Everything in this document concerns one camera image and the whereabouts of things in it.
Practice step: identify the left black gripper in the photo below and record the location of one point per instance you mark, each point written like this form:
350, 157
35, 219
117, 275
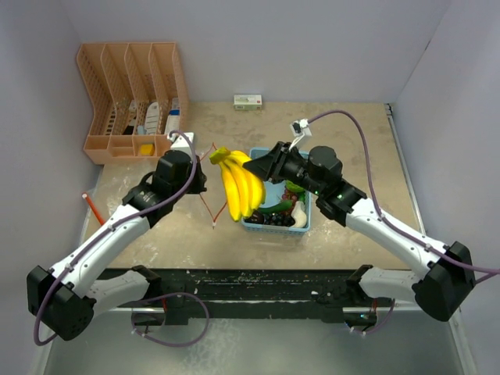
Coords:
198, 185

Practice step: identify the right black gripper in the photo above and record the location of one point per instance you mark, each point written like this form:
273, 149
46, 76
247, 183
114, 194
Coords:
271, 165

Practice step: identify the yellow banana bunch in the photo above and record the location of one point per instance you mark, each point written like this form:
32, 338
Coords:
245, 192

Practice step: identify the green cucumber toy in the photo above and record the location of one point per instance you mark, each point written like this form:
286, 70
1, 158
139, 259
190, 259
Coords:
280, 207

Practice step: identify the clear zip bag orange zipper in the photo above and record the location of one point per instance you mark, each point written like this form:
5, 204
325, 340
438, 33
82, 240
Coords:
211, 206

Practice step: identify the white garlic toy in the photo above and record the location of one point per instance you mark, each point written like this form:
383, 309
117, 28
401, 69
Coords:
298, 214

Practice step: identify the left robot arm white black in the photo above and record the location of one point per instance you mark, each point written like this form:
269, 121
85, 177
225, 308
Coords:
67, 296

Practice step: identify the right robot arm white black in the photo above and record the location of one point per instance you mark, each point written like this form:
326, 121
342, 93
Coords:
438, 278

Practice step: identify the green cabbage toy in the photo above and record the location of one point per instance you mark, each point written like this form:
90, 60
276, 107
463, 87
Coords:
293, 187

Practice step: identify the yellow item in organizer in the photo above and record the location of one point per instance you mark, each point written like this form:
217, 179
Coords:
147, 150

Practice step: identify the red grapes bunch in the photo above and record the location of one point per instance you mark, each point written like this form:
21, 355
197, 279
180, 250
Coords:
289, 195

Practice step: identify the white blue item in organizer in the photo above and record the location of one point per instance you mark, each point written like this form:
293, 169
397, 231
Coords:
173, 117

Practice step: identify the light blue plastic basket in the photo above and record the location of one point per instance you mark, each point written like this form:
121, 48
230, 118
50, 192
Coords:
273, 196

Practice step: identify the dark brown mangosteen toy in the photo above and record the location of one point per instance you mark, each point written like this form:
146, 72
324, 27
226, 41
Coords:
257, 217

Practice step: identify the white bottle in organizer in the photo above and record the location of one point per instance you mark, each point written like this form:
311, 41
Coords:
152, 118

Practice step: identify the dark blue grapes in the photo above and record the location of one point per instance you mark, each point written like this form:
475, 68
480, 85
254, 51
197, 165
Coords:
279, 219

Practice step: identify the small white green box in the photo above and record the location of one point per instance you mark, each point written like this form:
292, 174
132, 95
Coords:
248, 102

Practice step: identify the orange desk file organizer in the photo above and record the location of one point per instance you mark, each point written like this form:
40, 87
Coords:
122, 79

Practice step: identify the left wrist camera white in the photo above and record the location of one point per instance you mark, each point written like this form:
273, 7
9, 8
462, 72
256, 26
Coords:
180, 142

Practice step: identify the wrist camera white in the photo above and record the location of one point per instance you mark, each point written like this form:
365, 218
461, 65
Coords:
180, 142
301, 133

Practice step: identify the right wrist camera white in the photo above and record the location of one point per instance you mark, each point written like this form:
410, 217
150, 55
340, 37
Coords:
301, 133

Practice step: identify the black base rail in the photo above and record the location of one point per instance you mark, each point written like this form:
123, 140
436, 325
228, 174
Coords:
255, 294

